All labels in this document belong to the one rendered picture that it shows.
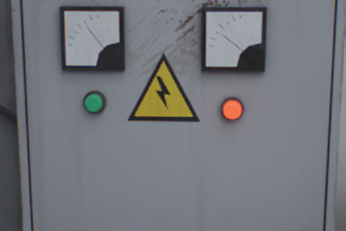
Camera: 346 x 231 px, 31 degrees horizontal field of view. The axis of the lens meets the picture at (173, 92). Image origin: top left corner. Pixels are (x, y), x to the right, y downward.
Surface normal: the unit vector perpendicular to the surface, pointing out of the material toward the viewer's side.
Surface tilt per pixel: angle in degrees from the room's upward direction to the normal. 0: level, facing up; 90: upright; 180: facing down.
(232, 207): 90
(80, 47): 90
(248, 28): 90
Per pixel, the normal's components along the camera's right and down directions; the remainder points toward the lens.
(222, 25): -0.04, 0.21
